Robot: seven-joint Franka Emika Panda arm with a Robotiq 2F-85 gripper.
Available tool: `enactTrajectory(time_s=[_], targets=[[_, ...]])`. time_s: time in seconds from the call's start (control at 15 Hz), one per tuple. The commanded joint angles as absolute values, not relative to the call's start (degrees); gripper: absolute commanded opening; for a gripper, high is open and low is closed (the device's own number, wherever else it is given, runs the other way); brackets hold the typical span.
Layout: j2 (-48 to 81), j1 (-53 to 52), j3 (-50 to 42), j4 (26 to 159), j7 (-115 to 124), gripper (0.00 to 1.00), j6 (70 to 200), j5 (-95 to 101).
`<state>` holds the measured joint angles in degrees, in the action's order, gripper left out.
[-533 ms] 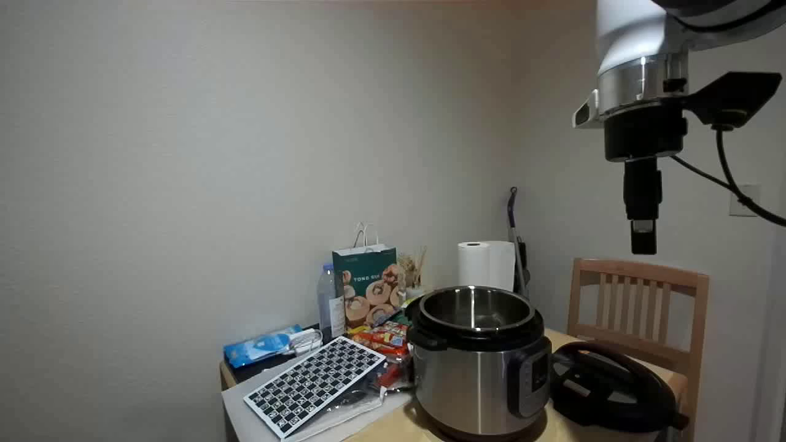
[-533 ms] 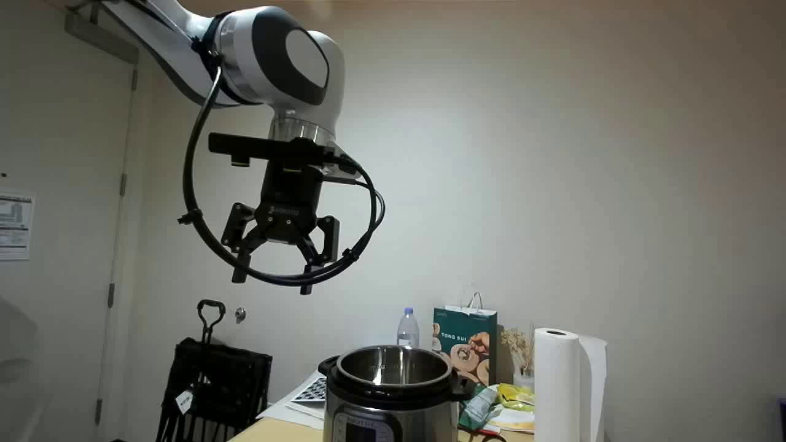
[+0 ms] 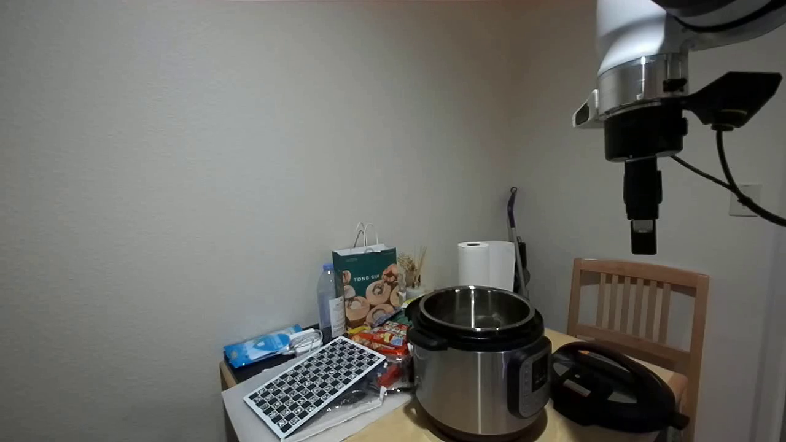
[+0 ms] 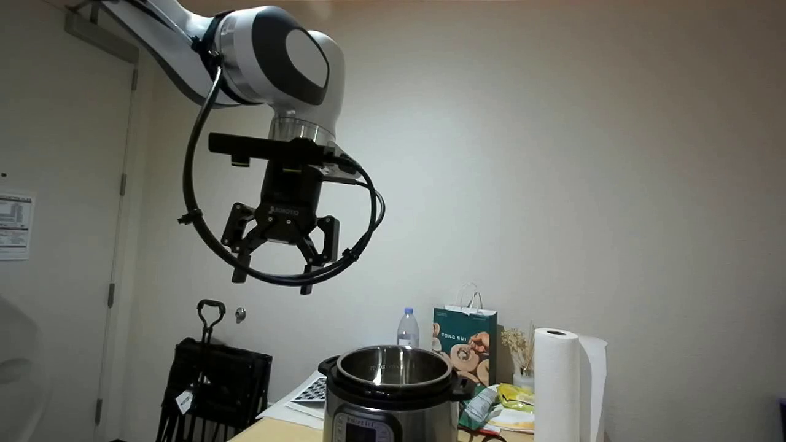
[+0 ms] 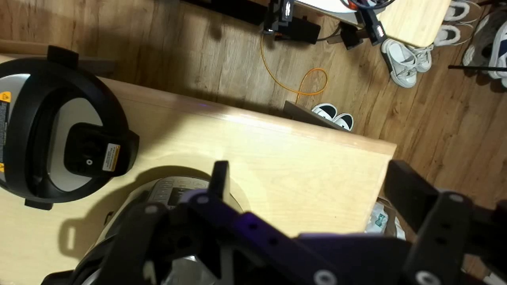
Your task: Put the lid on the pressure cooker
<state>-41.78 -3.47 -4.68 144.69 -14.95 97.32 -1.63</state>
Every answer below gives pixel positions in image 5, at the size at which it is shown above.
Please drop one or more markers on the thin black rod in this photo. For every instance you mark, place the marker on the thin black rod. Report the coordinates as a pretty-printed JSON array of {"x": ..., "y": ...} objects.
[{"x": 475, "y": 67}]

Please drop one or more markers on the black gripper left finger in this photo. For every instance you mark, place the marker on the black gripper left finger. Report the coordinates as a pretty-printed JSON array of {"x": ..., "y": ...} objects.
[{"x": 158, "y": 231}]

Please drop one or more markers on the white plastic bag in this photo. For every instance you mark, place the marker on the white plastic bag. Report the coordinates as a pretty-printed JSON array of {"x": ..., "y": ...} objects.
[{"x": 380, "y": 222}]

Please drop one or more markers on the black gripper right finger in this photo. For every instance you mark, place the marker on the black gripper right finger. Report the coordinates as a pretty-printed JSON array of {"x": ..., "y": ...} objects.
[{"x": 437, "y": 238}]

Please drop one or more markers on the steel pressure cooker pot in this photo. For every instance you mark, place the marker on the steel pressure cooker pot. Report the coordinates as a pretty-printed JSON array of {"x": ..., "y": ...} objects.
[{"x": 168, "y": 187}]

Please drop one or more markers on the light wooden board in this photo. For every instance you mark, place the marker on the light wooden board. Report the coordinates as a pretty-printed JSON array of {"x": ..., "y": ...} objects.
[{"x": 416, "y": 17}]

